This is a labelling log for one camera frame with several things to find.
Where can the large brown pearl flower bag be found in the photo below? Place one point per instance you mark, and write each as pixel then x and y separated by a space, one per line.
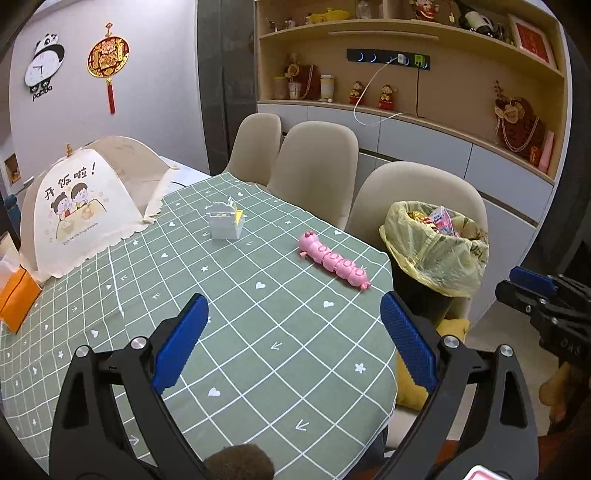
pixel 519 124

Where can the red seated figurine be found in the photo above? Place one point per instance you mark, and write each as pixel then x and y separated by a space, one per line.
pixel 386 98
pixel 356 92

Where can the small red box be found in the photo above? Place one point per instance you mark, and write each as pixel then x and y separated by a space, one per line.
pixel 534 154

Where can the black waste bin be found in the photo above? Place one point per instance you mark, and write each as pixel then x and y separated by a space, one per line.
pixel 415 300

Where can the beige wall shelf cabinet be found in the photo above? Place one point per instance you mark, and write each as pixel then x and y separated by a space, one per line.
pixel 461 92

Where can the white charger plug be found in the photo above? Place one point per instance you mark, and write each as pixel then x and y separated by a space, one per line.
pixel 400 58

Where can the yellow wall niche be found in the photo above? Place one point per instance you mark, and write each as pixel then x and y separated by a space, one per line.
pixel 12 170

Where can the green checked tablecloth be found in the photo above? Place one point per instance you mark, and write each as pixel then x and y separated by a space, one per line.
pixel 277 323

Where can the small white box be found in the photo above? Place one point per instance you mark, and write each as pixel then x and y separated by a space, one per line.
pixel 224 226

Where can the green charger plug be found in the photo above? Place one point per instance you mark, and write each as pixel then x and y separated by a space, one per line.
pixel 418 61

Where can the orange tissue box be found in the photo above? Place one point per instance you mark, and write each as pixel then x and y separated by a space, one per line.
pixel 18 300

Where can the white lidded cup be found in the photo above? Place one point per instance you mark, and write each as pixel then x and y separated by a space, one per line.
pixel 327 87

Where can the panda wall clock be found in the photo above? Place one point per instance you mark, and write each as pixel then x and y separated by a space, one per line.
pixel 44 67

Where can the person's right forearm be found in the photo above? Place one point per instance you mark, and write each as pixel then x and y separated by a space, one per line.
pixel 572 452

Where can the heap of mixed wrappers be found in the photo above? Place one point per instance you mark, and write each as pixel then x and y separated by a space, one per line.
pixel 443 221

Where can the red fortune god figurine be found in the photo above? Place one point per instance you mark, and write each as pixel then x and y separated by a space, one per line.
pixel 424 10

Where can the cream cartoon print food cover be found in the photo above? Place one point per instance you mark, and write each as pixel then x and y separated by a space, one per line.
pixel 78 217

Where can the yellow toy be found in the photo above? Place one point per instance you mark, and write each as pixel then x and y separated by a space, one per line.
pixel 328 16

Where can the small brown flower gift bag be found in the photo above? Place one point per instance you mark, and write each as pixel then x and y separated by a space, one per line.
pixel 309 81

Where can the dark glass cabinet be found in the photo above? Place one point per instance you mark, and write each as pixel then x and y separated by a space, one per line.
pixel 226 83

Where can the panda bottle holder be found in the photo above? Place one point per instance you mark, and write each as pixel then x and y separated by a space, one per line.
pixel 487 25

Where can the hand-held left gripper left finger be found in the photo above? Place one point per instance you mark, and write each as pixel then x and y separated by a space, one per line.
pixel 182 341

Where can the pink caterpillar toy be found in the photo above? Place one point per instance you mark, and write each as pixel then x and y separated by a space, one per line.
pixel 332 261

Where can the yellow cushion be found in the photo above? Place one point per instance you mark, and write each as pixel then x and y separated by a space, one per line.
pixel 455 326

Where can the red framed picture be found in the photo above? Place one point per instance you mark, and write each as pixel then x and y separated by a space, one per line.
pixel 533 40

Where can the beige chair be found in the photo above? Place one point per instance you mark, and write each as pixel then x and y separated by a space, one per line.
pixel 415 184
pixel 254 147
pixel 314 170

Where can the clear storage jar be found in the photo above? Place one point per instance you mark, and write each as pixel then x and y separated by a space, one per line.
pixel 280 88

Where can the black power strip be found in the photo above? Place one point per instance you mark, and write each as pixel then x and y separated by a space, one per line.
pixel 369 57

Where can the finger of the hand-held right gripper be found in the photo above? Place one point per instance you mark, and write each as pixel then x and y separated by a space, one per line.
pixel 533 279
pixel 517 295

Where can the dark wine bottle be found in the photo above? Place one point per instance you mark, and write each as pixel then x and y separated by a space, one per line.
pixel 466 11

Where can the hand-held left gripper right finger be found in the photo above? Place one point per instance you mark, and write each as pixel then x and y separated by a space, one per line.
pixel 408 341

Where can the small brown figurine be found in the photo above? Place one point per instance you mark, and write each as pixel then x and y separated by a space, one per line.
pixel 291 23
pixel 271 25

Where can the person's right hand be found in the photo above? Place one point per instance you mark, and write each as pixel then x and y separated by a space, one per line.
pixel 554 387

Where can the white tissue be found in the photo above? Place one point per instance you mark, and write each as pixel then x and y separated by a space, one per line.
pixel 7 256

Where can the glass jar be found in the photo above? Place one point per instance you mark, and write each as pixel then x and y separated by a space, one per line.
pixel 363 9

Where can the brown fuzzy clothing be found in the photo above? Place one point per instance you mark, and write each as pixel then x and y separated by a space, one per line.
pixel 240 464

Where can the red gold knot wall ornament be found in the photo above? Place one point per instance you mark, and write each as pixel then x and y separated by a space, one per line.
pixel 108 57

